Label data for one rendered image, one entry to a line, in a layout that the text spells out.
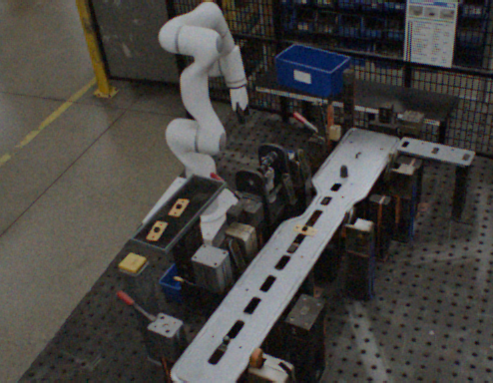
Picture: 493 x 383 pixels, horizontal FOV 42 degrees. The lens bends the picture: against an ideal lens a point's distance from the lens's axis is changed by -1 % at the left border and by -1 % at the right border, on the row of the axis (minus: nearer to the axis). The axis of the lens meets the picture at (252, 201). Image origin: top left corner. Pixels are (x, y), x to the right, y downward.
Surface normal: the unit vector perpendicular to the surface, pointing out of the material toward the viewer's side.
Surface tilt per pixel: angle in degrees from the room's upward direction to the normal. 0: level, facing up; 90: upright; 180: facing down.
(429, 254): 0
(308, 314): 0
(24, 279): 0
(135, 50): 92
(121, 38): 91
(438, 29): 90
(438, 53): 90
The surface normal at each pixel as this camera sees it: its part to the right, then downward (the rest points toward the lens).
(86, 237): -0.10, -0.77
